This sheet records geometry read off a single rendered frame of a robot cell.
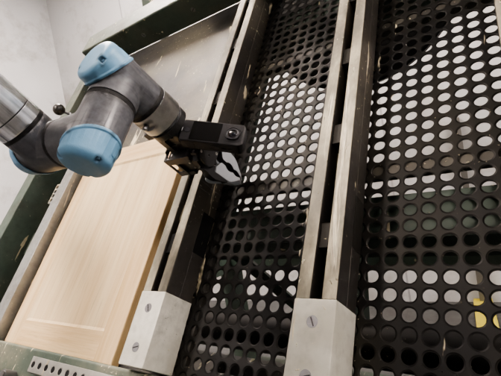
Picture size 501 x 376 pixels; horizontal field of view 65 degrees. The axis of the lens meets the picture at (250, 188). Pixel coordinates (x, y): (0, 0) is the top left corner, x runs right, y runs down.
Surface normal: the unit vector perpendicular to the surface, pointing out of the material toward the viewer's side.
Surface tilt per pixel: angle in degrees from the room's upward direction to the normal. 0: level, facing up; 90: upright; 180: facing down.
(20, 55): 90
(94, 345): 53
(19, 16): 90
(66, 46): 90
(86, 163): 143
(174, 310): 90
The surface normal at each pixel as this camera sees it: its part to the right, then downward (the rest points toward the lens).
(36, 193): 0.82, -0.11
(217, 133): -0.09, -0.50
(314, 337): -0.54, -0.50
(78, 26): -0.46, 0.11
